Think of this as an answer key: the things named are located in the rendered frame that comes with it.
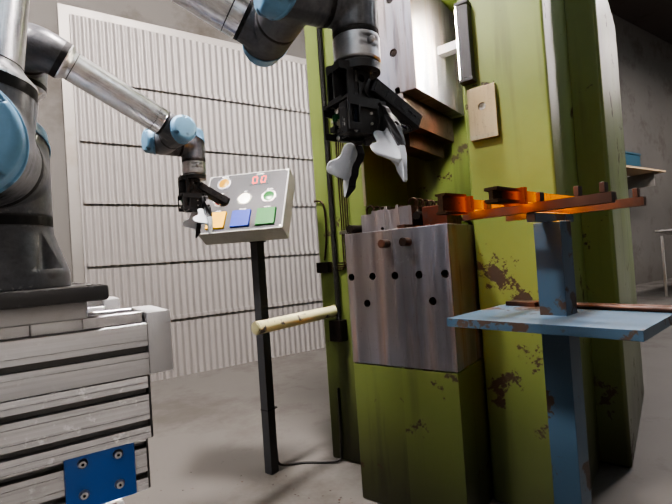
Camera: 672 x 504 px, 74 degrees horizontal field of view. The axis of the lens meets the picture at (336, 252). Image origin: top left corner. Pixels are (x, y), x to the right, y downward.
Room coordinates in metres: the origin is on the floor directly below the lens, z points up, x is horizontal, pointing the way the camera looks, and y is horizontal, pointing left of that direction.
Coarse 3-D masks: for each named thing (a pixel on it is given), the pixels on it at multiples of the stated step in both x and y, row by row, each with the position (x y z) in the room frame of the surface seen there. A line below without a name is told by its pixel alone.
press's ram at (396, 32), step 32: (384, 0) 1.48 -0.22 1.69; (416, 0) 1.46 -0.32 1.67; (384, 32) 1.48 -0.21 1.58; (416, 32) 1.45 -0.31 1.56; (448, 32) 1.67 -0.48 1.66; (384, 64) 1.49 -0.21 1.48; (416, 64) 1.43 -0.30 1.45; (448, 64) 1.65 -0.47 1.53; (416, 96) 1.50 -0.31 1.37; (448, 96) 1.63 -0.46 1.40
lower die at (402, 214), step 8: (384, 208) 1.51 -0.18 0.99; (400, 208) 1.48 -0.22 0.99; (408, 208) 1.46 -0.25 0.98; (416, 208) 1.48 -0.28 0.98; (368, 216) 1.55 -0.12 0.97; (376, 216) 1.53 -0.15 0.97; (384, 216) 1.52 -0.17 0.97; (392, 216) 1.50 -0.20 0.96; (400, 216) 1.48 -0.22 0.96; (408, 216) 1.46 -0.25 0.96; (368, 224) 1.56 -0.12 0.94; (376, 224) 1.54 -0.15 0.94; (384, 224) 1.52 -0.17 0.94; (392, 224) 1.50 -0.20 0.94; (400, 224) 1.48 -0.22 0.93; (416, 224) 1.48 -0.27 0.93
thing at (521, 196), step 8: (488, 192) 0.85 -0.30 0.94; (496, 192) 0.85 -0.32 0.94; (504, 192) 0.87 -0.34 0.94; (512, 192) 0.89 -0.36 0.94; (520, 192) 0.89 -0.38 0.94; (528, 192) 0.92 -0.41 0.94; (488, 200) 0.85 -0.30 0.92; (496, 200) 0.83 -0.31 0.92; (504, 200) 0.85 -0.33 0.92; (512, 200) 0.87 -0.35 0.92; (520, 200) 0.89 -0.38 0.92; (528, 200) 0.91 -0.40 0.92; (544, 200) 0.96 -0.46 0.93
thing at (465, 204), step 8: (440, 200) 0.94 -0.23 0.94; (448, 200) 0.95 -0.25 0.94; (456, 200) 0.97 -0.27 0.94; (464, 200) 0.99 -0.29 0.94; (472, 200) 0.98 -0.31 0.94; (480, 200) 1.02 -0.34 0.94; (440, 208) 0.94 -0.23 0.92; (448, 208) 0.95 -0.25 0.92; (456, 208) 0.97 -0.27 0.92; (464, 208) 0.99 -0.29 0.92; (472, 208) 0.98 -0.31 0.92; (480, 208) 1.02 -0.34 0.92
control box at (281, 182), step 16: (224, 176) 1.79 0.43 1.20; (240, 176) 1.77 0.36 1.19; (272, 176) 1.73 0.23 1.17; (288, 176) 1.71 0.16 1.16; (224, 192) 1.74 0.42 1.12; (240, 192) 1.73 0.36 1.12; (256, 192) 1.71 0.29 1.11; (288, 192) 1.70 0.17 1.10; (224, 208) 1.70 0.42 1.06; (240, 208) 1.68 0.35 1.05; (256, 208) 1.67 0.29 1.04; (288, 208) 1.68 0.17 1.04; (272, 224) 1.61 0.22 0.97; (288, 224) 1.67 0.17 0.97; (208, 240) 1.70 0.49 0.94; (224, 240) 1.69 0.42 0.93; (240, 240) 1.69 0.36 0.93; (256, 240) 1.68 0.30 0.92
